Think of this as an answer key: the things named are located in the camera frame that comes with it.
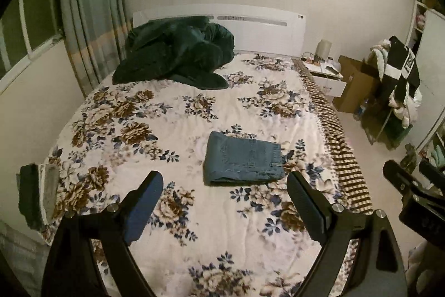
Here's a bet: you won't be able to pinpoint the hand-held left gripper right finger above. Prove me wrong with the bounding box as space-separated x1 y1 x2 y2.
286 171 408 297

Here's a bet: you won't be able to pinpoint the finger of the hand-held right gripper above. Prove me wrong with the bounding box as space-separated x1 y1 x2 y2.
382 160 426 204
419 159 445 195

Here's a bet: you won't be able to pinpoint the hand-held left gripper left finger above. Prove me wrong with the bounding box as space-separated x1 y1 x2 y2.
41 170 165 297

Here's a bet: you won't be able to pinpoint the blue denim pants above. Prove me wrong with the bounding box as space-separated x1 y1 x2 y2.
203 131 286 187

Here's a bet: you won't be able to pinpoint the dark shoes pair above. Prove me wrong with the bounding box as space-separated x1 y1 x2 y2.
401 143 418 167

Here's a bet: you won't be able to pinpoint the dark metal chair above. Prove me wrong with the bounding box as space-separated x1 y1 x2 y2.
361 81 414 149

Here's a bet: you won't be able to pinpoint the brown checkered bed sheet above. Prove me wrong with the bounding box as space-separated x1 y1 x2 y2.
293 58 375 216

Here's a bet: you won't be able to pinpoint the chair with clothes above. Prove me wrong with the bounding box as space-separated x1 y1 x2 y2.
369 39 423 129

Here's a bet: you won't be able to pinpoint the plastic bottle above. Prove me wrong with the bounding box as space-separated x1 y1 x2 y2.
354 99 370 121

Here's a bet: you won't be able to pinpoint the floral bed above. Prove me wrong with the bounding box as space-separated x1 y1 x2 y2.
36 51 374 297

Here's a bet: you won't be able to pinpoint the folded white grey cloth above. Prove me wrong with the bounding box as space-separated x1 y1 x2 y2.
38 163 61 225

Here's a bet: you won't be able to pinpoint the white wardrobe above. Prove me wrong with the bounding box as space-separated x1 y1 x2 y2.
406 0 445 176

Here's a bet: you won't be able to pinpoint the brown cardboard box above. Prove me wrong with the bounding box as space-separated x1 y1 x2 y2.
332 55 380 114

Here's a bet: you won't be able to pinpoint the black white striped jacket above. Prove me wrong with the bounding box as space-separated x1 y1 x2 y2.
380 36 421 99

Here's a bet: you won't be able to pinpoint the folded dark cloth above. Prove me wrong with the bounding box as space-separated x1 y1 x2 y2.
17 163 44 229

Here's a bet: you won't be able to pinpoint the white nightstand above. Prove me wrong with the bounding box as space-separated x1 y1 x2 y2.
300 57 347 100

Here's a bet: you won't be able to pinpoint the striped grey cloth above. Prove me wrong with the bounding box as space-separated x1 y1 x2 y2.
0 220 51 297

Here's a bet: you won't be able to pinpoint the beige cylinder table lamp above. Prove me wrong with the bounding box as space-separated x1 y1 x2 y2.
315 39 332 62

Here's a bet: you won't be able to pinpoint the dark green quilt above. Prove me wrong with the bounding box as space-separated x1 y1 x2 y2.
112 16 236 90

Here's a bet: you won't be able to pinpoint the white bed headboard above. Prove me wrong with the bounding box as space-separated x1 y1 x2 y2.
132 3 307 58

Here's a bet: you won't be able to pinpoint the grey green curtain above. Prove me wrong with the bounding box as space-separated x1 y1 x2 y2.
56 0 135 98

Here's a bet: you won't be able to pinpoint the white framed window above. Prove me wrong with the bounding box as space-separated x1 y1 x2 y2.
0 0 66 82

